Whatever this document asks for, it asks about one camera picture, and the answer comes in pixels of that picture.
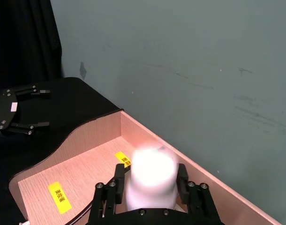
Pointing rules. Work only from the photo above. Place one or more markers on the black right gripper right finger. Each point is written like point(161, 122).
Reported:
point(183, 185)

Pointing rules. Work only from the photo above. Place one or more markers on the small yellow label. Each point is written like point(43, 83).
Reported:
point(123, 159)

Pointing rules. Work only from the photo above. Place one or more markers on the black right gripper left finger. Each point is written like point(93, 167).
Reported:
point(119, 182)

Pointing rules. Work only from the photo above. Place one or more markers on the large yellow label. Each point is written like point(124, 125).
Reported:
point(59, 197)

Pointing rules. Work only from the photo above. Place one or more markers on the roll of white tape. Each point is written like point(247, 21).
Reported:
point(152, 175)

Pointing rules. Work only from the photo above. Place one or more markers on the black table cloth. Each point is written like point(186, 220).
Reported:
point(70, 107)

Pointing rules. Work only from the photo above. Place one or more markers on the small white plastic piece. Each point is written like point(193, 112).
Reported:
point(24, 223)

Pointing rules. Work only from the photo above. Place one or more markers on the black curtain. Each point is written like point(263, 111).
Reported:
point(23, 39)

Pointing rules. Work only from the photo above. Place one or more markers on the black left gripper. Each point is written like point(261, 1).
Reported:
point(4, 110)

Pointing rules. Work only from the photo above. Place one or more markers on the shallow brown cardboard tray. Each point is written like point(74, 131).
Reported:
point(86, 164)

